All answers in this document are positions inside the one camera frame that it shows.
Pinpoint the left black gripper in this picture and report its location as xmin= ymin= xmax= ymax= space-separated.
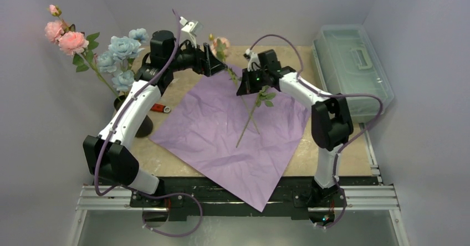
xmin=167 ymin=37 xmax=227 ymax=76

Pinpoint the green leafy flower stem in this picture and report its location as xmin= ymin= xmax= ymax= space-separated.
xmin=235 ymin=85 xmax=277 ymax=149

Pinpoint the peach rose flower stem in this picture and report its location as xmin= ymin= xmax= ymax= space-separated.
xmin=208 ymin=33 xmax=260 ymax=135

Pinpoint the purple pink wrapping paper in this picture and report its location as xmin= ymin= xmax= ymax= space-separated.
xmin=150 ymin=71 xmax=310 ymax=212

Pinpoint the blue flower stem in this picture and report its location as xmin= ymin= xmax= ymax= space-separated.
xmin=96 ymin=28 xmax=150 ymax=95

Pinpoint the pink rose flower stem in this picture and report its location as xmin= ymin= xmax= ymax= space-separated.
xmin=44 ymin=4 xmax=119 ymax=97

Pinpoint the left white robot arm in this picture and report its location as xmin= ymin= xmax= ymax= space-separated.
xmin=83 ymin=30 xmax=227 ymax=207

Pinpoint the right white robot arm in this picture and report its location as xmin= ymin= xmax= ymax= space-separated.
xmin=236 ymin=49 xmax=354 ymax=206

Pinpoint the black cylindrical vase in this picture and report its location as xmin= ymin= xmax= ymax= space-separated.
xmin=113 ymin=95 xmax=154 ymax=138

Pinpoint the clear plastic storage box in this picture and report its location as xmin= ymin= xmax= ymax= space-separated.
xmin=313 ymin=24 xmax=394 ymax=123

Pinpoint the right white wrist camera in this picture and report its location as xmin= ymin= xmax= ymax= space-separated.
xmin=244 ymin=49 xmax=261 ymax=71

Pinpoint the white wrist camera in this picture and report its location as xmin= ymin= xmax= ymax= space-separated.
xmin=180 ymin=17 xmax=203 ymax=47
xmin=244 ymin=49 xmax=261 ymax=71

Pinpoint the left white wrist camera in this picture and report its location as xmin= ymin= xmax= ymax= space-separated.
xmin=180 ymin=17 xmax=203 ymax=47

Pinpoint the red handled wrench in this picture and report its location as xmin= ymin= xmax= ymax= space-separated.
xmin=150 ymin=104 xmax=171 ymax=114

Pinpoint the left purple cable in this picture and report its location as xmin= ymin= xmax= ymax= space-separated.
xmin=94 ymin=8 xmax=204 ymax=238

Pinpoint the purple cable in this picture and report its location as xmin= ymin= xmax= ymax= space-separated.
xmin=94 ymin=8 xmax=204 ymax=238
xmin=249 ymin=34 xmax=384 ymax=230

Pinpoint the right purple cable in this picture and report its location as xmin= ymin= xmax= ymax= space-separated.
xmin=249 ymin=34 xmax=384 ymax=230

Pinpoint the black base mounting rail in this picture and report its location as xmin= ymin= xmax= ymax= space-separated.
xmin=129 ymin=176 xmax=348 ymax=223

